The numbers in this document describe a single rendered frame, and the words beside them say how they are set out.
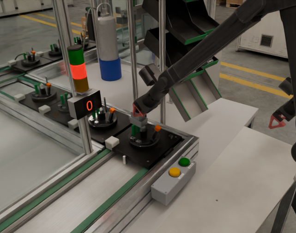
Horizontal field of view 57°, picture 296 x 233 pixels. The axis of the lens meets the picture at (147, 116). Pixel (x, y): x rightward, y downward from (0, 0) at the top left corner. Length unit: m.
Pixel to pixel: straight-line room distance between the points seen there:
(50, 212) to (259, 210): 0.75
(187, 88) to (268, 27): 3.87
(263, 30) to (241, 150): 3.95
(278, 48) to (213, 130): 3.78
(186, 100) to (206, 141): 0.23
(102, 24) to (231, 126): 1.06
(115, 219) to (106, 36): 1.33
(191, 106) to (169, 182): 0.46
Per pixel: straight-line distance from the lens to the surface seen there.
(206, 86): 1.49
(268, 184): 1.23
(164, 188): 1.00
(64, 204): 1.07
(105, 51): 1.99
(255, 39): 5.27
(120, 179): 1.11
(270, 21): 5.12
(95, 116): 1.36
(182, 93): 1.34
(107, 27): 1.94
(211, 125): 1.52
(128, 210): 0.96
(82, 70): 0.97
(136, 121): 1.14
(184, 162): 1.09
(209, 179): 1.19
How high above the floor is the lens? 1.68
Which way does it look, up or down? 31 degrees down
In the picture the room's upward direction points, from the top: 2 degrees counter-clockwise
